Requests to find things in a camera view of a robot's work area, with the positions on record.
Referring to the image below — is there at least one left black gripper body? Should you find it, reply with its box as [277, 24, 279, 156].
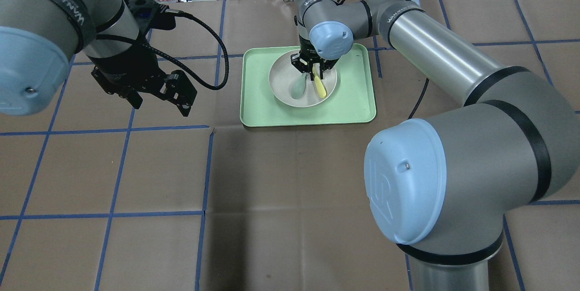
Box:
[91, 42, 166, 100]

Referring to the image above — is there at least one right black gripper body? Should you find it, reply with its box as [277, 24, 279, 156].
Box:
[290, 48, 338, 74]

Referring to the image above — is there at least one yellow plastic fork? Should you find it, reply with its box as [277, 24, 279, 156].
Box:
[314, 77, 327, 99]

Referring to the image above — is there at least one white round plate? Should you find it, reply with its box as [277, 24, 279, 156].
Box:
[269, 49, 339, 108]

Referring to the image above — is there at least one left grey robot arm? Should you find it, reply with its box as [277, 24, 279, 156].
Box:
[0, 0, 229, 117]

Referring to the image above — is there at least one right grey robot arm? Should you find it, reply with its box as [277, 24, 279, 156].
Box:
[291, 0, 579, 291]

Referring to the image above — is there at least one teal green spoon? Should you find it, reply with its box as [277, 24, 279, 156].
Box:
[290, 73, 309, 100]

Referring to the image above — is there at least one mint green tray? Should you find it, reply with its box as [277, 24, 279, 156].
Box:
[240, 44, 376, 126]

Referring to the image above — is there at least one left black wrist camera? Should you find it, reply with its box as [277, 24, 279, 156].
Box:
[125, 0, 176, 35]

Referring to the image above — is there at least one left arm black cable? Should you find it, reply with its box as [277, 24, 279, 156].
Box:
[96, 10, 230, 91]

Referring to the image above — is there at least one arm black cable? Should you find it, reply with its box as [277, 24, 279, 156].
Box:
[408, 78, 430, 120]
[96, 10, 230, 91]

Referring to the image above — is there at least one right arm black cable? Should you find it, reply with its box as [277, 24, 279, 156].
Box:
[408, 78, 430, 120]

